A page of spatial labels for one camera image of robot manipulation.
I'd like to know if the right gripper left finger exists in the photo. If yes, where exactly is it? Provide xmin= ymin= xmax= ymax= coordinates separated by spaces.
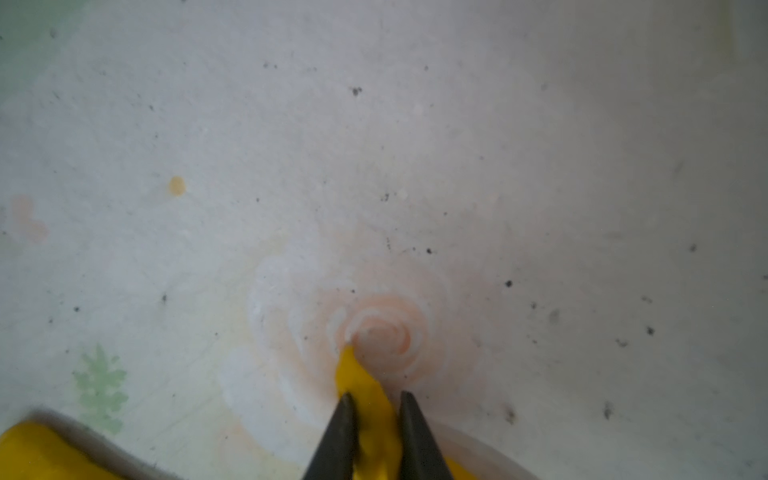
xmin=302 ymin=393 xmax=358 ymax=480

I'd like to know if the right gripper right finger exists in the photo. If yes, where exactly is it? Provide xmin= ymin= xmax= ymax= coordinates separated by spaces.
xmin=399 ymin=391 xmax=454 ymax=480

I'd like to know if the yellow t-shirt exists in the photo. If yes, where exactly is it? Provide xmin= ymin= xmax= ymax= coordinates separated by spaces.
xmin=1 ymin=345 xmax=473 ymax=479

